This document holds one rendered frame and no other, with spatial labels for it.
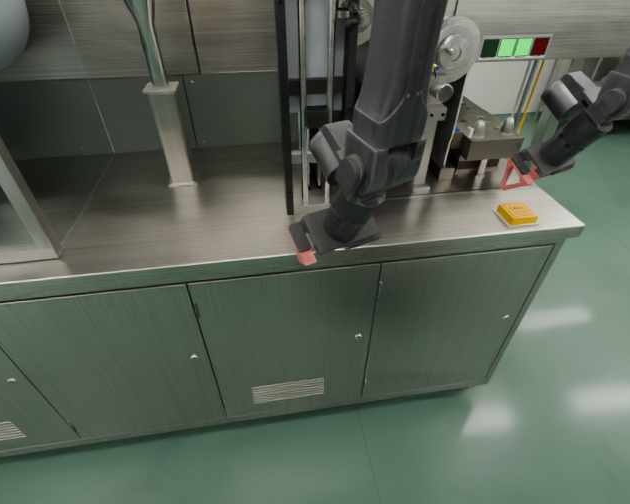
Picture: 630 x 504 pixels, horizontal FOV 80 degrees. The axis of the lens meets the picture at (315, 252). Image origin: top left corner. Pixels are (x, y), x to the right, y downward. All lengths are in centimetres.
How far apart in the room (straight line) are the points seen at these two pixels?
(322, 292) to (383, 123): 68
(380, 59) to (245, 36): 94
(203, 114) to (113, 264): 64
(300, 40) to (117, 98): 73
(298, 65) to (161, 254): 52
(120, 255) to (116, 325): 22
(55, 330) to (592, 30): 187
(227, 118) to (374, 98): 101
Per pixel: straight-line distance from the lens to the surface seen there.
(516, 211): 109
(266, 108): 136
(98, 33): 136
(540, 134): 203
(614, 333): 235
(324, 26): 88
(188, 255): 91
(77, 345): 119
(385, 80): 39
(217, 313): 104
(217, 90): 134
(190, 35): 131
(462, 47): 107
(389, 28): 38
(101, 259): 98
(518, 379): 192
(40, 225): 99
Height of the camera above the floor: 146
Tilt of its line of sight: 40 degrees down
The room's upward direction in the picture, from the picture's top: straight up
